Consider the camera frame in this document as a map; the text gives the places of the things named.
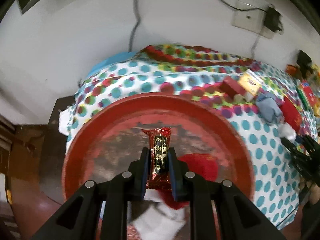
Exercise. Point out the red packet with white end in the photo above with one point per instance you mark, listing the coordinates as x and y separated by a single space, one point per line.
290 112

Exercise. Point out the ribbed radiator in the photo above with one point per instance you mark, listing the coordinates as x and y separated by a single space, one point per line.
7 132

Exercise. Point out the black stand holder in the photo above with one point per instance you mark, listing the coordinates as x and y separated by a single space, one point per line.
303 57

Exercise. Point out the clear plastic bag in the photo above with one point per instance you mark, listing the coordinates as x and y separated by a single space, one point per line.
287 131

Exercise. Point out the red sock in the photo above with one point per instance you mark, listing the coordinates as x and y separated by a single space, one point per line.
200 166

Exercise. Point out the yellow medicine box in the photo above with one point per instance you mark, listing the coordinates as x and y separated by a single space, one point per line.
250 81

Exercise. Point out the black power adapter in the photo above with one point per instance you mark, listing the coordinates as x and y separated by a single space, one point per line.
272 18

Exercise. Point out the red snack bar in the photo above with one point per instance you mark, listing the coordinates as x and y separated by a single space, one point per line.
160 140

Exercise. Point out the orange-red snack packet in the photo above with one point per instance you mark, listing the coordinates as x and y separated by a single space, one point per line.
292 70

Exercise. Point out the pile of snack packets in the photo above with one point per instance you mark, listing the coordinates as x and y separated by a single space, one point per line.
315 90

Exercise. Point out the green and red box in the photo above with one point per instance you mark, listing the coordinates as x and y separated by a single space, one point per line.
306 95

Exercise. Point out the small dark red box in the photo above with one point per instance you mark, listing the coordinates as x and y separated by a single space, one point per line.
231 86

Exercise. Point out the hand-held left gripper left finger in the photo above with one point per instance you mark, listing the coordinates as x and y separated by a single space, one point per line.
146 177

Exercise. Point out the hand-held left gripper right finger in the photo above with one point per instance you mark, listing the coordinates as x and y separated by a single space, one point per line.
174 177

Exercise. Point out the grey-blue sock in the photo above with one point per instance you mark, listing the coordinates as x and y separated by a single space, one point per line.
268 107

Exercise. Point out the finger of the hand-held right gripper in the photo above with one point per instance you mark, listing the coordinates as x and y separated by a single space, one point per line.
300 160
312 147

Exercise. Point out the red round tray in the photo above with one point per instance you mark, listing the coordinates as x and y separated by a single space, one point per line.
112 142

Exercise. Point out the colourful polka dot cloth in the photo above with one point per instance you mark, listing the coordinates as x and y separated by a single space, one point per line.
175 80

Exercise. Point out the blue underlay cloth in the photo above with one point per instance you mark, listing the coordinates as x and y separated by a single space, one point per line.
117 58

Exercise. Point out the white wall socket plate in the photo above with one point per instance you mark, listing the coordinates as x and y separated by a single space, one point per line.
246 17

